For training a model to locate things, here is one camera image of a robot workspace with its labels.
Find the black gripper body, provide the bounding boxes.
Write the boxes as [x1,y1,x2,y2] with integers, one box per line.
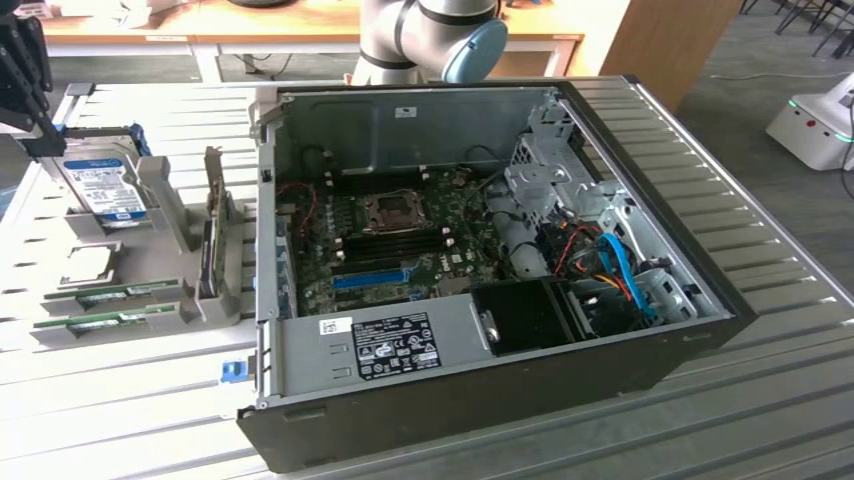
[0,0,43,36]

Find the green RAM stick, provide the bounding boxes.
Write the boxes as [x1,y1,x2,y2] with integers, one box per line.
[42,278,183,307]
[31,302,183,332]

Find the black RAM slot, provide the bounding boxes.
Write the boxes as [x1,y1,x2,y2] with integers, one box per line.
[326,166,430,185]
[338,225,452,248]
[341,238,457,259]
[342,244,460,265]
[326,173,433,193]
[340,231,454,253]

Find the hard disk with blue label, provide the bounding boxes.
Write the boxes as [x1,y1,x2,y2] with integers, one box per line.
[38,122,154,230]

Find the grey plastic parts rack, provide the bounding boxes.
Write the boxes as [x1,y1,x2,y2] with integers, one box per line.
[29,149,250,350]

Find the silver CPU chip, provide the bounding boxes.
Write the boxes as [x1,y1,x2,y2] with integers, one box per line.
[58,243,127,287]

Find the metal CPU socket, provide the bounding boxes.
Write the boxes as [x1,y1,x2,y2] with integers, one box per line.
[356,191,437,237]

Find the blue expansion slot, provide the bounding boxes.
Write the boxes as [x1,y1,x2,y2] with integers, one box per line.
[332,269,412,292]

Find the blue plastic case latch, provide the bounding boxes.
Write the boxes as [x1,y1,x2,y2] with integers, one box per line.
[219,360,251,386]

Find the grey power supply with label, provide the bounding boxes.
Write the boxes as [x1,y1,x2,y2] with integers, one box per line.
[269,292,500,402]

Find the green motherboard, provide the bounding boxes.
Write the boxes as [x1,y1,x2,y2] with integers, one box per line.
[276,168,510,319]

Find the silver metal disk bay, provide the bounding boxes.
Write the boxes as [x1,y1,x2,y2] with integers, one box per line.
[502,99,606,221]

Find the black fan shroud box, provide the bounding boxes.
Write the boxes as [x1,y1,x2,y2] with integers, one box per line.
[469,276,597,358]

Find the black open PC case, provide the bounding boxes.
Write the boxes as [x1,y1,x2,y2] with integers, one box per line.
[237,74,760,474]

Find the brown wooden cabinet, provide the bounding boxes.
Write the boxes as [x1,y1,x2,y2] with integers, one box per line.
[598,0,747,114]

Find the white mobile machine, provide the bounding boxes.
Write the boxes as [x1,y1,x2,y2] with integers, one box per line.
[765,73,854,173]

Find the black chair legs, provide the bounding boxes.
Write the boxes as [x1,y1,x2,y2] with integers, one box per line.
[740,0,854,61]

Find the wooden desk with white frame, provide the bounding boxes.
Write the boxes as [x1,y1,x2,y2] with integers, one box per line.
[39,0,586,84]

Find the graphics card with metal bracket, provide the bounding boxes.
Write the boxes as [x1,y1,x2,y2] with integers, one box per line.
[198,145,237,302]

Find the black looped cable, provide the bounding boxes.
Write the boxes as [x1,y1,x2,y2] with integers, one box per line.
[465,143,514,177]
[298,143,337,175]

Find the thin red wire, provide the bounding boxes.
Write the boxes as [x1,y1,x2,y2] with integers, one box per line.
[276,181,321,237]

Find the orange and yellow power wire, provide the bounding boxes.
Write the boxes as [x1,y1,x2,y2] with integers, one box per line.
[552,224,637,302]

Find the blue flat data wire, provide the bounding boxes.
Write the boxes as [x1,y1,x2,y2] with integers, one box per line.
[596,231,661,317]

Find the white cable on floor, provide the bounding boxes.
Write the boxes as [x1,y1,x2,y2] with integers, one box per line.
[709,68,844,82]

